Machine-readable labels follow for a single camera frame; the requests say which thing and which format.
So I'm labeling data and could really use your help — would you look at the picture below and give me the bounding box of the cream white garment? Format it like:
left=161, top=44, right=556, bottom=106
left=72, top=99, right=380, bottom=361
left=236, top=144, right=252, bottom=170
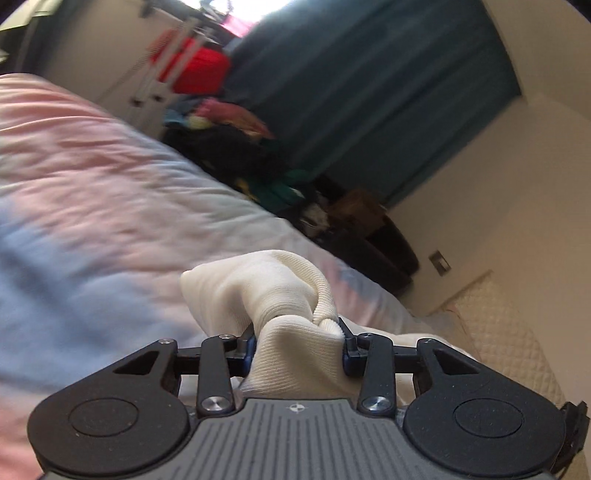
left=179, top=250, right=478, bottom=401

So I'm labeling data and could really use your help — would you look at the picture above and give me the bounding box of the pile of colourful clothes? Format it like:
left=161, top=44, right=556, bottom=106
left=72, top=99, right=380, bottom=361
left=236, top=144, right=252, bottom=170
left=161, top=96, right=329, bottom=236

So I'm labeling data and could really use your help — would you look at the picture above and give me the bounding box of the black armchair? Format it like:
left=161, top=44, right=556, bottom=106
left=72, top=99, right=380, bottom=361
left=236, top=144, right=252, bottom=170
left=320, top=212, right=420, bottom=295

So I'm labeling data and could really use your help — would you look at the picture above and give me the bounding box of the cream quilted headboard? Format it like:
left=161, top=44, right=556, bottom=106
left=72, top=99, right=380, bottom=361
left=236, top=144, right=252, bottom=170
left=441, top=271, right=566, bottom=407

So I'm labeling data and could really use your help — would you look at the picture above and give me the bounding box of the brown paper bag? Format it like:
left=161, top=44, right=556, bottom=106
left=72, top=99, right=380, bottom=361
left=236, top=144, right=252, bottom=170
left=328, top=189, right=386, bottom=236

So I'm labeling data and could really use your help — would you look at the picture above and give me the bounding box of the pastel pink blue bedspread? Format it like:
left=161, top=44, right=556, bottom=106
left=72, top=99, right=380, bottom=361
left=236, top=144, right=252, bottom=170
left=1, top=74, right=415, bottom=479

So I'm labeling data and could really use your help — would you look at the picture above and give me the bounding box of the teal curtain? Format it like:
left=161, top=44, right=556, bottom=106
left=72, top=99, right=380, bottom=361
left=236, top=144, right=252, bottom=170
left=224, top=1, right=521, bottom=205

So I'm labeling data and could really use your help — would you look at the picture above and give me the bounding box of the silver tripod stand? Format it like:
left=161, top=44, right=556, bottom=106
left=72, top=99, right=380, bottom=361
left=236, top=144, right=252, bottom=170
left=94, top=11, right=221, bottom=112

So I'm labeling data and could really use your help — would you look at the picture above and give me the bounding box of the red bag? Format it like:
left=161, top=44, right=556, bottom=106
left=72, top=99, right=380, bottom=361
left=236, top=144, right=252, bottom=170
left=148, top=29, right=230, bottom=95

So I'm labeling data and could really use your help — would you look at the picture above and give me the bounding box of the wall switch plate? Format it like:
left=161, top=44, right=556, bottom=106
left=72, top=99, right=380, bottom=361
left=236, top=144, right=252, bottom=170
left=429, top=251, right=452, bottom=276

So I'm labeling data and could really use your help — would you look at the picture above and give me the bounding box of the window with dark frame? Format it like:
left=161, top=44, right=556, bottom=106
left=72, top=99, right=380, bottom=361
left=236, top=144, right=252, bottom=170
left=142, top=0, right=290, bottom=38

